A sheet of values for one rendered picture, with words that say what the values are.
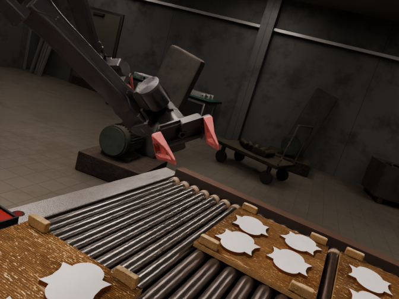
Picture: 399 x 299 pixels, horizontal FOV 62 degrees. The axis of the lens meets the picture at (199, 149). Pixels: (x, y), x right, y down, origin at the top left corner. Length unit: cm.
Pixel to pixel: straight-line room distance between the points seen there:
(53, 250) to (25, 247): 6
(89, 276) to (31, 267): 12
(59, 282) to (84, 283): 5
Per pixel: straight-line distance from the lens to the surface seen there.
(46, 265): 80
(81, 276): 76
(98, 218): 103
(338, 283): 110
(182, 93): 389
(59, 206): 107
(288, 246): 117
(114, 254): 89
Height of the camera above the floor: 140
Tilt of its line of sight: 13 degrees down
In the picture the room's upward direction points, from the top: 16 degrees clockwise
